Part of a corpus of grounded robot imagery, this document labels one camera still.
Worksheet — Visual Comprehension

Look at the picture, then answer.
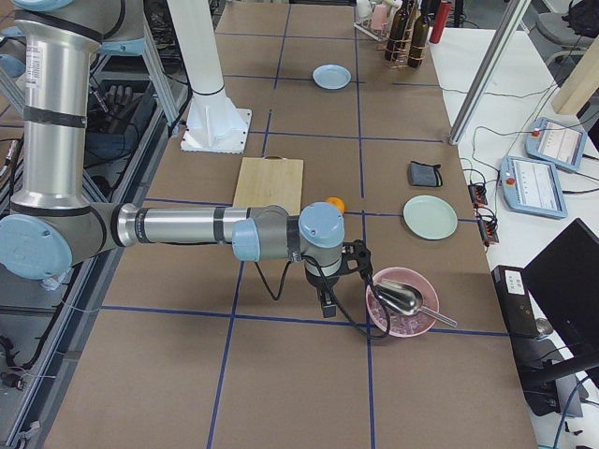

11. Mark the orange fruit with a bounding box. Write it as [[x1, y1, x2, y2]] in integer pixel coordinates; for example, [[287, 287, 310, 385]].
[[326, 196, 345, 214]]

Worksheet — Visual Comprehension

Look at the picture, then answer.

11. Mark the teach pendant tablet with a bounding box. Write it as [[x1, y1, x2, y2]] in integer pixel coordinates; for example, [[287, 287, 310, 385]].
[[500, 156, 568, 219], [525, 117, 588, 172]]

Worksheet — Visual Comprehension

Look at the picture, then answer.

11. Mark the pink cup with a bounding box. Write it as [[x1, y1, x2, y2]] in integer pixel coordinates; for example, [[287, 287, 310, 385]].
[[371, 4, 387, 31]]

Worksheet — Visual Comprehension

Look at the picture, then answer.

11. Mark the copper wire bottle rack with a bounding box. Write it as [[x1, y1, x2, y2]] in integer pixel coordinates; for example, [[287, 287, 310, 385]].
[[388, 18, 417, 66]]

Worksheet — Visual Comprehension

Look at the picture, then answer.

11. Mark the metal ice scoop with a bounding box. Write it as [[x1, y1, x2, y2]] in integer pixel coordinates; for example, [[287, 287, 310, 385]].
[[374, 279, 458, 328]]

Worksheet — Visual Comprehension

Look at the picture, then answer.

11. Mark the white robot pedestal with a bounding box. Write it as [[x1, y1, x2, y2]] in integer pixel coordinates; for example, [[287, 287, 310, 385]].
[[168, 0, 252, 154]]

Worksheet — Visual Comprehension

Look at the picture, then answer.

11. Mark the near teach pendant tablet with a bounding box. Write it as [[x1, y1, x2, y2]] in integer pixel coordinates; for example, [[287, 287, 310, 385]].
[[500, 156, 568, 219]]

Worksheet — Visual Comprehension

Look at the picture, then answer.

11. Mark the white wire cup rack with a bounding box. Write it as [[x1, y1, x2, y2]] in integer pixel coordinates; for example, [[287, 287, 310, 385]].
[[354, 0, 389, 43]]

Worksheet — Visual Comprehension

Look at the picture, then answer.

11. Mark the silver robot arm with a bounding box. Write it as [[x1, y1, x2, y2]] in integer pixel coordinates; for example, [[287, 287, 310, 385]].
[[1, 1, 373, 317]]

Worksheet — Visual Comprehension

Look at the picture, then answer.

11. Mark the black monitor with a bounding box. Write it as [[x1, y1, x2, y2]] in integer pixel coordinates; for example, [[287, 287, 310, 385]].
[[521, 218, 598, 388]]

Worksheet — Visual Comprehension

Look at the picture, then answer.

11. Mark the dark wine bottle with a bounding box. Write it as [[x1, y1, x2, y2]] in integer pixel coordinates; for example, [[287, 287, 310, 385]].
[[385, 1, 410, 62], [407, 0, 431, 68]]

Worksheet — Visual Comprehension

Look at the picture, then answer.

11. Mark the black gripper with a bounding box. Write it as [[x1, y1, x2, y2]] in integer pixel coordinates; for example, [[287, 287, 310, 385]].
[[303, 239, 373, 319]]

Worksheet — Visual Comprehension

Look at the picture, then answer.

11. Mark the far teach pendant tablet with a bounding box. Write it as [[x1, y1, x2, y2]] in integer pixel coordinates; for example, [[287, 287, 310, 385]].
[[525, 117, 588, 172]]

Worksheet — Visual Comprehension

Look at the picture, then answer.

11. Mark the aluminium frame post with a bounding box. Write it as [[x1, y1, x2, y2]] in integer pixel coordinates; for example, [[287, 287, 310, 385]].
[[448, 0, 532, 145]]

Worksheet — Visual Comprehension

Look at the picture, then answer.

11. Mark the black computer box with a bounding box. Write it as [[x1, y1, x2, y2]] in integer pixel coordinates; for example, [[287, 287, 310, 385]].
[[491, 265, 540, 339]]

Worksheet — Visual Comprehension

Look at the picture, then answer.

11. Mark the pink bowl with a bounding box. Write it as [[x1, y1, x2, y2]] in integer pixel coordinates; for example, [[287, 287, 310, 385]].
[[366, 267, 439, 338]]

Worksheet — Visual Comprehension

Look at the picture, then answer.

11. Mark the green plate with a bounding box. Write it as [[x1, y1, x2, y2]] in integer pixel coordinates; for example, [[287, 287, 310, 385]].
[[403, 195, 458, 240]]

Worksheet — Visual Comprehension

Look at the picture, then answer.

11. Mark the red thermos bottle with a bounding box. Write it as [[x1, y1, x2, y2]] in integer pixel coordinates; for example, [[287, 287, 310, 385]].
[[429, 1, 452, 44]]

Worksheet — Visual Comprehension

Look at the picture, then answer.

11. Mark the wooden cutting board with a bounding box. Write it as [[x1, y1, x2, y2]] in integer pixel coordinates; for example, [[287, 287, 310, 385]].
[[233, 157, 304, 215]]

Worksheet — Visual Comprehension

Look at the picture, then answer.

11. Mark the folded grey cloth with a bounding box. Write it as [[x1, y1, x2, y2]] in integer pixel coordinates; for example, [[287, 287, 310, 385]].
[[408, 161, 444, 187]]

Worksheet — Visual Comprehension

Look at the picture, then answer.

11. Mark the light blue plate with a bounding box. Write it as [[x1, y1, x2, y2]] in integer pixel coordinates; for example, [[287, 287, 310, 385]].
[[312, 65, 352, 91]]

